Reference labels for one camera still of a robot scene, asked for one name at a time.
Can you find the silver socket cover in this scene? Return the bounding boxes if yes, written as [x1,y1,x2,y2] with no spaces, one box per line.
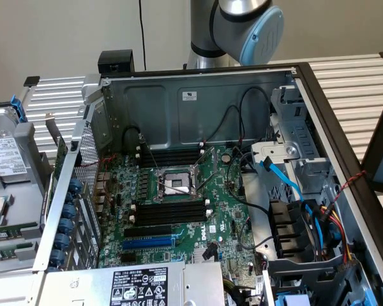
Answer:
[193,147,218,192]

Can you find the silver CPU socket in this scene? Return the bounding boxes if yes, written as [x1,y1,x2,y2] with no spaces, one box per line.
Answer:
[153,165,205,202]

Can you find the thin metal locking lever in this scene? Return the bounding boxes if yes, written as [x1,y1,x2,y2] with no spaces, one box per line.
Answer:
[140,133,163,175]
[159,173,218,196]

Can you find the open metal PC case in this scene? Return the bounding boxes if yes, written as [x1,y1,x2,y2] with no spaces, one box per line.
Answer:
[33,62,383,306]

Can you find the green motherboard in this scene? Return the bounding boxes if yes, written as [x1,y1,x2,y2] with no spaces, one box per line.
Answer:
[97,145,266,275]

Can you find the long black expansion slot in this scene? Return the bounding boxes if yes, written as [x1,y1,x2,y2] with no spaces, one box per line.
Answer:
[124,225,174,239]

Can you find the blue expansion slot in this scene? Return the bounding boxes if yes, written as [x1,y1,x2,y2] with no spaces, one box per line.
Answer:
[121,238,174,251]

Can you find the silver finned heat sink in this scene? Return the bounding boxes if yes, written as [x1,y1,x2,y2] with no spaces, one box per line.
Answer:
[193,247,218,265]

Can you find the silver metal disk bay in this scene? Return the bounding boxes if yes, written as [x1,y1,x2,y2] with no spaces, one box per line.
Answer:
[250,85,338,198]

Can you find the black box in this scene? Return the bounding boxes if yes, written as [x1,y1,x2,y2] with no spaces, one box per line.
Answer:
[97,50,135,75]

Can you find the blue card retention clip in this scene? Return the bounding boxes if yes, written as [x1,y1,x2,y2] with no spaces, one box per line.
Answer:
[62,203,77,221]
[56,234,71,251]
[50,248,66,267]
[59,218,74,235]
[70,178,84,195]

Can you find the green graphics card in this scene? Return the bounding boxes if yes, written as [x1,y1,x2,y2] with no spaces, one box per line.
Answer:
[43,113,70,224]

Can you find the dark grey disk bay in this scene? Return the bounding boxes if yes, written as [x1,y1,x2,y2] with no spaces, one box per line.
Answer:
[264,251,380,306]

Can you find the grey parts rack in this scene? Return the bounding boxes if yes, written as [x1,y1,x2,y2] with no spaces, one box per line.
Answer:
[0,120,54,277]

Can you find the silver power supply with label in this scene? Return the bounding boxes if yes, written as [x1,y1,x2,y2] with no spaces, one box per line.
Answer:
[40,261,226,306]

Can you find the silver hard disk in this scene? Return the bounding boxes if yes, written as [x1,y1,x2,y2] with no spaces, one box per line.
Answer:
[0,106,29,184]

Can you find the dark framed panel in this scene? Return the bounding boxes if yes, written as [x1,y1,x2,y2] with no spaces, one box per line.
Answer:
[360,84,383,195]

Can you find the thin black wire loop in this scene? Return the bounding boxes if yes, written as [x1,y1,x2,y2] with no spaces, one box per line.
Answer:
[237,87,272,144]
[206,105,245,144]

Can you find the thick black wire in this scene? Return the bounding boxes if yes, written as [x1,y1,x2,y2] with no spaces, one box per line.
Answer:
[121,125,147,154]
[226,148,272,214]

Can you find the red black twisted wire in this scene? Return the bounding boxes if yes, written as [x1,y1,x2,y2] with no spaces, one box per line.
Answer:
[79,152,119,207]
[333,170,368,205]

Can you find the blue flat wire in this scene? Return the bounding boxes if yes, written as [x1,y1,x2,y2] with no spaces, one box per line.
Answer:
[260,155,325,256]

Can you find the thin black cable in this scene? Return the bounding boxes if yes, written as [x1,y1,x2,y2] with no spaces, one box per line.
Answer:
[139,0,147,71]

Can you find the red yellow black wire bundle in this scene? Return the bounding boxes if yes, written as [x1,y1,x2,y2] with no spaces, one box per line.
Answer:
[319,205,355,265]

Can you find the blue plastic disk bracket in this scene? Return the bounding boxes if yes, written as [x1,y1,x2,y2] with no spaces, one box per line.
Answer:
[10,95,28,124]

